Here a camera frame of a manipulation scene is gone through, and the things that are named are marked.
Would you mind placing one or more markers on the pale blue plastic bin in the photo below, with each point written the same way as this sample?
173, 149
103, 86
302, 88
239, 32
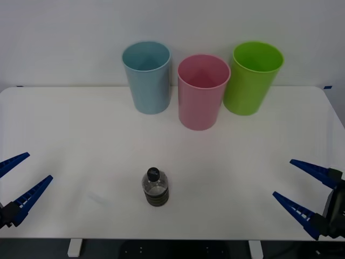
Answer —
149, 89

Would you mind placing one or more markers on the green plastic bin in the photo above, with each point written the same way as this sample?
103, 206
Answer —
246, 91

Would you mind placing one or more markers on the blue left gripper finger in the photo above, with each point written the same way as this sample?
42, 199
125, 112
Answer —
10, 163
29, 198

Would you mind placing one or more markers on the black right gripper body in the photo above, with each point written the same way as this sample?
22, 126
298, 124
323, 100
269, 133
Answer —
337, 213

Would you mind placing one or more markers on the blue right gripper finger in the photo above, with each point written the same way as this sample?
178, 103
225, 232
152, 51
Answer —
299, 211
315, 170

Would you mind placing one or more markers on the pink plastic bin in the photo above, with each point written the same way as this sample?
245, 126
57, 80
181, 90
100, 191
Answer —
198, 108

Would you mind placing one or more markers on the clear bottle with dark liquid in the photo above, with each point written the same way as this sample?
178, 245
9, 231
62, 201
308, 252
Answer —
155, 193

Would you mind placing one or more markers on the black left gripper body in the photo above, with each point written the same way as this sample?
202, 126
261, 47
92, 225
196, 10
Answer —
1, 218

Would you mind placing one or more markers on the white table leg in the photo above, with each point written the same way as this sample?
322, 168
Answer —
255, 249
74, 248

